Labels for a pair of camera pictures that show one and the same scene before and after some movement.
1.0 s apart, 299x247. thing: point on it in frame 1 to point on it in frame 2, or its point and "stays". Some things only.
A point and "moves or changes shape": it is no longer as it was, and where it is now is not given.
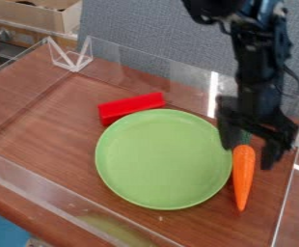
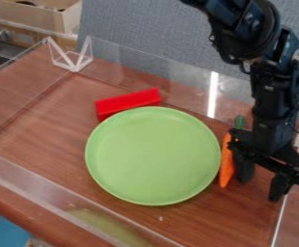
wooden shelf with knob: x=11 y=41 stays
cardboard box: x=57 y=15 stays
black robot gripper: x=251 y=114 to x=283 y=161
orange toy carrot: x=243 y=159 moves or changes shape
